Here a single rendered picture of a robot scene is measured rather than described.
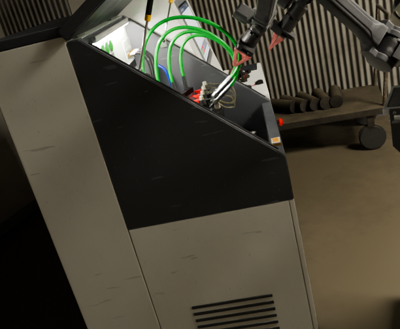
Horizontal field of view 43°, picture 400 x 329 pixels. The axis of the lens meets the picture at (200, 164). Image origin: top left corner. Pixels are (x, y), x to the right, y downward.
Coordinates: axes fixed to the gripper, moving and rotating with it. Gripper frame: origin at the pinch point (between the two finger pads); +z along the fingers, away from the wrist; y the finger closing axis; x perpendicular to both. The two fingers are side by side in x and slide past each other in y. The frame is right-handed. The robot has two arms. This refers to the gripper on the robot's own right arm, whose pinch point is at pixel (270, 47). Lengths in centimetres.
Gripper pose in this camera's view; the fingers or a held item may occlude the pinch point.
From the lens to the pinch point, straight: 201.8
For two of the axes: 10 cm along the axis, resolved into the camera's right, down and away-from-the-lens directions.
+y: -8.1, -5.9, -0.1
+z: -5.1, 6.9, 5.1
